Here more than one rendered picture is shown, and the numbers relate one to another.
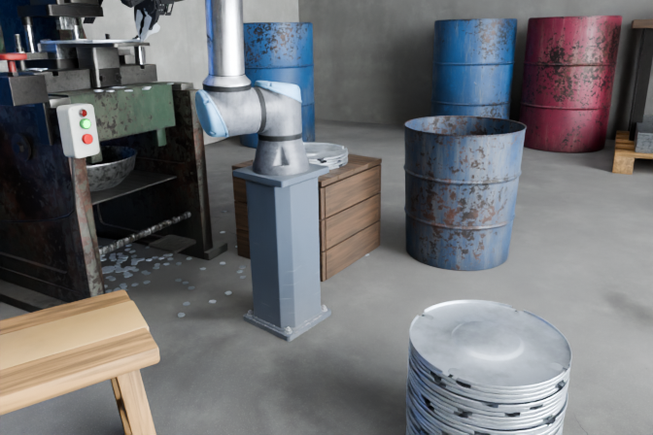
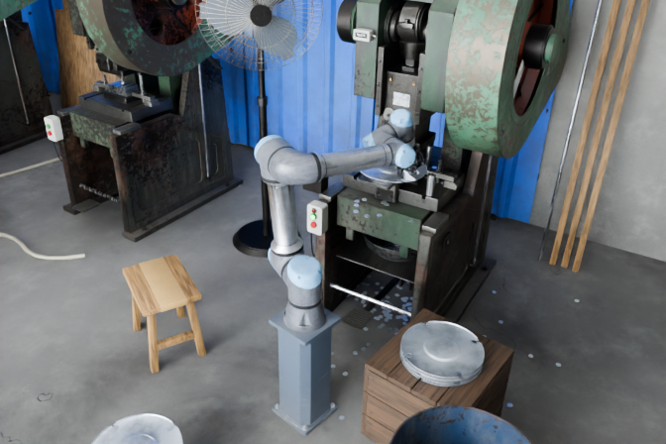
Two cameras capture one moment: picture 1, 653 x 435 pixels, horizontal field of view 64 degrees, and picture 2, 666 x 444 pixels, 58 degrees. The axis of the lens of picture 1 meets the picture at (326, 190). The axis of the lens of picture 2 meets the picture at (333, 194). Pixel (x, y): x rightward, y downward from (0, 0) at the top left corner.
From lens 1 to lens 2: 2.42 m
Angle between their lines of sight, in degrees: 84
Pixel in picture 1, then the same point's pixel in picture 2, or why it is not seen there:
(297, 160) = (288, 318)
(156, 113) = (401, 234)
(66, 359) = (145, 290)
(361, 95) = not seen: outside the picture
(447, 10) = not seen: outside the picture
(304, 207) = (287, 349)
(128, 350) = (144, 304)
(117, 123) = (367, 225)
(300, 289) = (283, 393)
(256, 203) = not seen: hidden behind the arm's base
